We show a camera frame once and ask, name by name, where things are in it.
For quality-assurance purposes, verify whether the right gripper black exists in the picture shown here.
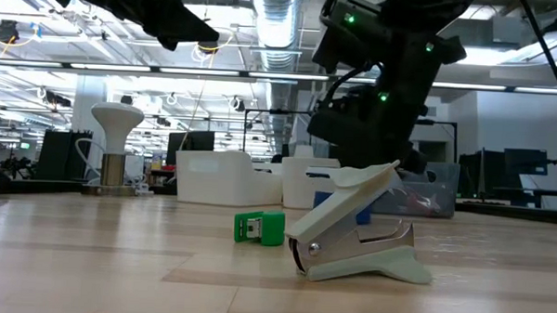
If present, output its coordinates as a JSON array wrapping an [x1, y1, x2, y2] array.
[[304, 81, 443, 185]]

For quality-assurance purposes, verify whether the pink staple remover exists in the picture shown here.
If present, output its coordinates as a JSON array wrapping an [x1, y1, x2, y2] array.
[[395, 188, 422, 215]]

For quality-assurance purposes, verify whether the blue tape roll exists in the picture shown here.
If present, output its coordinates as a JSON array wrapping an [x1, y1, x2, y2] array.
[[311, 189, 372, 227]]

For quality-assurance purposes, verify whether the pale green staple remover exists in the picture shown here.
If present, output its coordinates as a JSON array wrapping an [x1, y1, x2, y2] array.
[[282, 156, 438, 287]]

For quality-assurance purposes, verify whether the green mini stapler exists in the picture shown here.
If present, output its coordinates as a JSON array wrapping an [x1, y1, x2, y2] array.
[[233, 208, 288, 248]]

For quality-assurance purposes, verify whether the grey translucent plastic bin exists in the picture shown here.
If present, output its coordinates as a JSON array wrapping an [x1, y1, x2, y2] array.
[[364, 159, 461, 219]]

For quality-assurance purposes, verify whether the long ceiling light strip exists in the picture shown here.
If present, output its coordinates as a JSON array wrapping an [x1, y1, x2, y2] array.
[[0, 59, 557, 96]]

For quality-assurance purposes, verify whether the black workstation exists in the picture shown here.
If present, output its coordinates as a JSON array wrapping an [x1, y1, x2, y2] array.
[[456, 145, 557, 210]]

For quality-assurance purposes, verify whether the white mushroom table lamp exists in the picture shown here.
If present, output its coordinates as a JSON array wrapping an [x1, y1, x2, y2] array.
[[81, 100, 146, 198]]

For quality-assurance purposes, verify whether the white plastic bin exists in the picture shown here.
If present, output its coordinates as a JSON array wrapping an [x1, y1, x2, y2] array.
[[279, 155, 368, 213], [173, 148, 285, 210]]

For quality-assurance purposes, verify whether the black monitor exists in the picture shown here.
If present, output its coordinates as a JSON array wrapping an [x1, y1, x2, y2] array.
[[165, 128, 216, 168]]

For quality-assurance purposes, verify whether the black partition panel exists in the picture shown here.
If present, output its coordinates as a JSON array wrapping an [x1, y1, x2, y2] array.
[[35, 127, 95, 184]]

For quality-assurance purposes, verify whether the black rack frame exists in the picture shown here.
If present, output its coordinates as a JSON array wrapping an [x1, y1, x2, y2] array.
[[417, 118, 459, 164]]

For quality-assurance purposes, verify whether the silver ceiling duct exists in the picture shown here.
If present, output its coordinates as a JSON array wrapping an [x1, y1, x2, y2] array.
[[248, 0, 308, 153]]

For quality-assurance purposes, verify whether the black aluminium table frame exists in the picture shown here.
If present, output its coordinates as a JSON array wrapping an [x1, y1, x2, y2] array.
[[0, 176, 557, 227]]

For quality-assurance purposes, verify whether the white lamp cable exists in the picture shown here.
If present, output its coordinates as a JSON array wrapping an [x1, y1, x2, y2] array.
[[71, 137, 108, 187]]

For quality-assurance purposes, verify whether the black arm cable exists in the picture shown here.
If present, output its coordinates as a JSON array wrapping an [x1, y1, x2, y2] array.
[[514, 0, 557, 116]]

